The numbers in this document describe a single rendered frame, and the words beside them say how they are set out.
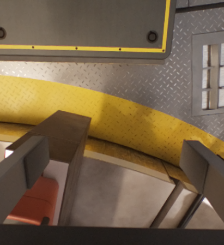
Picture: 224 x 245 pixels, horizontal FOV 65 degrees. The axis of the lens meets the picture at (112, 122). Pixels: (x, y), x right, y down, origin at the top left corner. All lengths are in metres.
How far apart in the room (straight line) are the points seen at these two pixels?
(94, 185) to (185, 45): 0.86
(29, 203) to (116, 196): 0.62
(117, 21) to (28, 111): 0.73
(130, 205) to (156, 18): 0.81
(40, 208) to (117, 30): 0.60
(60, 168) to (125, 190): 0.54
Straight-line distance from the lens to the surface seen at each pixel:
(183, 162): 0.17
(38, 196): 0.36
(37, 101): 1.12
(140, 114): 1.06
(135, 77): 1.02
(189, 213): 1.01
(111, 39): 0.70
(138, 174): 0.85
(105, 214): 0.98
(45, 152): 0.16
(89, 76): 1.03
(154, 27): 0.73
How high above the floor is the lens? 1.02
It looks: 74 degrees down
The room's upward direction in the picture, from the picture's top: 179 degrees counter-clockwise
